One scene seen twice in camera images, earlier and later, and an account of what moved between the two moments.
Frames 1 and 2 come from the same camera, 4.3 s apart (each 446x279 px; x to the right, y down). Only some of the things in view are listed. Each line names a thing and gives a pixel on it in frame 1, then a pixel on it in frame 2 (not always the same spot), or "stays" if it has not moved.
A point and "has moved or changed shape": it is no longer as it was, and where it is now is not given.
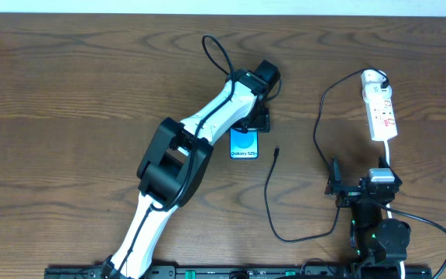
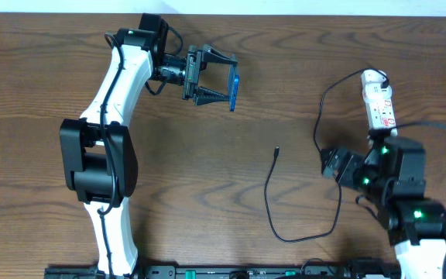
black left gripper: x=258 y=124 to x=190 y=74
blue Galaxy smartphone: x=244 y=146 has moved or changed shape
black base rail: x=241 y=272 stays
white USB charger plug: x=371 y=80 stays
